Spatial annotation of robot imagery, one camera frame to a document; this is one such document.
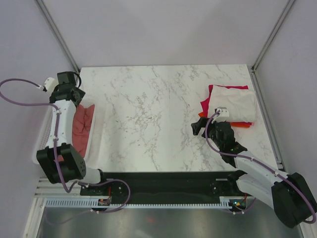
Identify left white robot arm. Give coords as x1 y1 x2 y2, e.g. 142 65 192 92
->
36 71 109 195

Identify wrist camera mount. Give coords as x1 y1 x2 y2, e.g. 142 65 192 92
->
41 77 58 93
213 107 230 122

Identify orange folded t shirt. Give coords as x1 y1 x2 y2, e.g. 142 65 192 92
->
198 112 253 128

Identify aluminium frame post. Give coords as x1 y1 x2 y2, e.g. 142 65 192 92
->
250 0 297 74
34 0 81 73

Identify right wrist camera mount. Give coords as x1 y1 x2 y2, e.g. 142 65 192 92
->
213 107 230 122

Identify white plastic basket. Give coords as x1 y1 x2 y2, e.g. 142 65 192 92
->
32 99 96 164

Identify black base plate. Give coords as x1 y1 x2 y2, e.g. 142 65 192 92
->
80 172 246 203

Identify red folded t shirt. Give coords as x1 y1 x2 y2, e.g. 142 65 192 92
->
200 84 255 126

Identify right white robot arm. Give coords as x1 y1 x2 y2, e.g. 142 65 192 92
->
191 117 317 228

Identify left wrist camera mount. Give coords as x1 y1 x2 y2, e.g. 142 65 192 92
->
41 77 58 93

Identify left aluminium frame post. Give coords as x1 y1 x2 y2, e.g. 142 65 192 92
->
34 0 81 73

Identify white cable duct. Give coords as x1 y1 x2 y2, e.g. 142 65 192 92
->
45 197 247 209

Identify right aluminium frame post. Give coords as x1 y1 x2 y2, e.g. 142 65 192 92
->
250 0 297 74

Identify pink t shirt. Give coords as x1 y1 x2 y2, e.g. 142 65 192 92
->
72 105 95 158

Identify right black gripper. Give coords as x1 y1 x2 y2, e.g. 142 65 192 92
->
191 117 223 150

